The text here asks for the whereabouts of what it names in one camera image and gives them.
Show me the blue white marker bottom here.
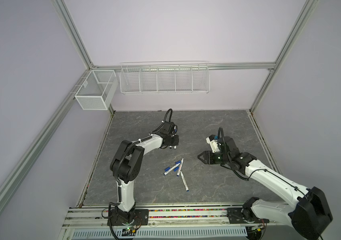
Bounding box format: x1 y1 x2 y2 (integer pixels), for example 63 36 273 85
180 171 189 192

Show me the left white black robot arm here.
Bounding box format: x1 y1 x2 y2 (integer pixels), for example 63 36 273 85
110 121 179 219

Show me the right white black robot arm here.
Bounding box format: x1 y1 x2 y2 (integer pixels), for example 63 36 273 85
198 135 333 240

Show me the white mesh box basket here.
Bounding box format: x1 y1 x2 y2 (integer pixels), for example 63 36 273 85
75 70 118 111

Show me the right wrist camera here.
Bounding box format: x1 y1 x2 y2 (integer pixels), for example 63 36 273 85
206 135 221 153

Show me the white wire shelf basket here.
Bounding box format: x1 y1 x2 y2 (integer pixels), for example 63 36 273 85
119 61 211 94

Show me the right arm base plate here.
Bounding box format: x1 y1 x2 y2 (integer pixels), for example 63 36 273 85
227 207 270 224

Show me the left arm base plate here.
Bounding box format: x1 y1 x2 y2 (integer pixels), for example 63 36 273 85
108 209 149 226

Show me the white vented cable tray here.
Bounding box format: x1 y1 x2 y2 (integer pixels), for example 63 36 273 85
71 226 248 240

